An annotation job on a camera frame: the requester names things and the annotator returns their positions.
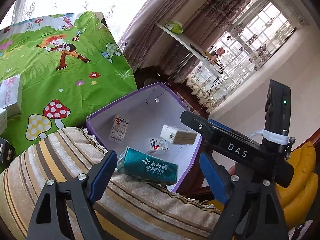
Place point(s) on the purple cardboard box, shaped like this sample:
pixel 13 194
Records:
pixel 147 110

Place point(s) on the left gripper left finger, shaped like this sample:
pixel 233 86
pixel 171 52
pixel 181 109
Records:
pixel 50 218

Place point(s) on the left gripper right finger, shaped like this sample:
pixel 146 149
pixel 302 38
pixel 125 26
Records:
pixel 252 210

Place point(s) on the teal toothpaste box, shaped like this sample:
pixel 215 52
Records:
pixel 146 167

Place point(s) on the pink figurine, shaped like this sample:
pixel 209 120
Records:
pixel 220 52

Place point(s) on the mauve floral curtain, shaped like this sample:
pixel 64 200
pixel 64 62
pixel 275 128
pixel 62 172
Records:
pixel 204 21

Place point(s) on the green cartoon tablecloth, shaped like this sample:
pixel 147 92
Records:
pixel 69 66

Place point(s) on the yellow cushion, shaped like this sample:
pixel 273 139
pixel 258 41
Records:
pixel 297 199

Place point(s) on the striped sofa cushion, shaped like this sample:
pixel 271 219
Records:
pixel 128 209

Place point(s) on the white pink-print box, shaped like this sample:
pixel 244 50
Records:
pixel 11 95

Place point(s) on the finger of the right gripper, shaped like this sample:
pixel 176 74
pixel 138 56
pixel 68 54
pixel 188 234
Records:
pixel 200 124

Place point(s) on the black product box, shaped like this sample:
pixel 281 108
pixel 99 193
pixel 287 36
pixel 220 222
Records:
pixel 7 152

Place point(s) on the person's right hand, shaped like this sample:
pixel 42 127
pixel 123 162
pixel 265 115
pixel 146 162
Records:
pixel 232 170

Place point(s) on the green tissue pack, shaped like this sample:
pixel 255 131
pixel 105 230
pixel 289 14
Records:
pixel 174 27

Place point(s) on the white printed cube box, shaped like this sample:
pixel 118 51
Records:
pixel 3 120

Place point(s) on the white beige small box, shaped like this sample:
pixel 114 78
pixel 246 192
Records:
pixel 178 135

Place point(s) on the red white medicine box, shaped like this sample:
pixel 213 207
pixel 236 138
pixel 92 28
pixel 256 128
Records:
pixel 118 130
pixel 157 146

